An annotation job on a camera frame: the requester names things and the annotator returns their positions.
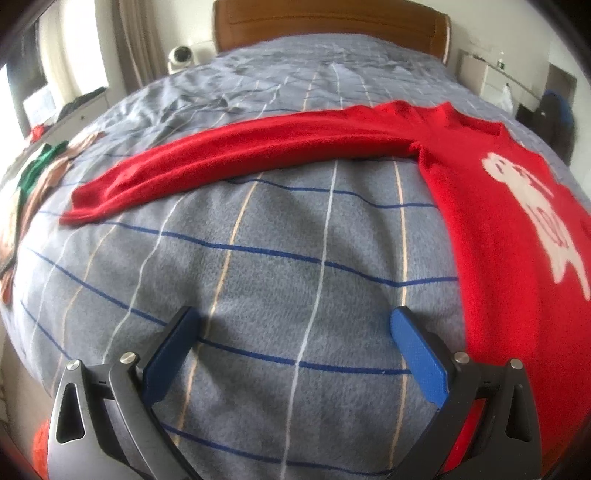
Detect red item on bench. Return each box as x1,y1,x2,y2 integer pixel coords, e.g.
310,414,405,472
30,124,47,143

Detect tan pink garment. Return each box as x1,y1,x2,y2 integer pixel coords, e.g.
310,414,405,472
1,131,105,306

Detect white bedside cabinet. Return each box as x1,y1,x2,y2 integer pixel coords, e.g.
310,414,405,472
458,53,540,117

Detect red knit sweater white motif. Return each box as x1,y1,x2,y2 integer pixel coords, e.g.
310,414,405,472
60,101,590,466

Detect black and blue backpack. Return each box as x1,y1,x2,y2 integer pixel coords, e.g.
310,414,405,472
516,90,575,166

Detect dark clothes on bench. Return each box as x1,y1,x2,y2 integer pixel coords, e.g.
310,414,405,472
57,87,106,122

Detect grey plaid bed cover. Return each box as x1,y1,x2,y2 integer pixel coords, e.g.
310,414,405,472
2,34,590,479

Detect brown wooden headboard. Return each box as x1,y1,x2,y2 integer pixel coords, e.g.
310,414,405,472
212,0,452,64

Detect white window bench cabinet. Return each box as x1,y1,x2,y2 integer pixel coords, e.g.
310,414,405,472
1,88,109,187

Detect white round fan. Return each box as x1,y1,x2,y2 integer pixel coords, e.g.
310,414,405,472
167,45,193,75

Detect beige curtain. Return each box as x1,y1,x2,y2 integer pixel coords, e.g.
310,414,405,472
112,0,167,93

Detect white plastic bag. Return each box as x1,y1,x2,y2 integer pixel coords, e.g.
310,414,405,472
495,83,514,115

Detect green garment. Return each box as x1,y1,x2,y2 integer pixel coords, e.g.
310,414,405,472
18,140,68,205

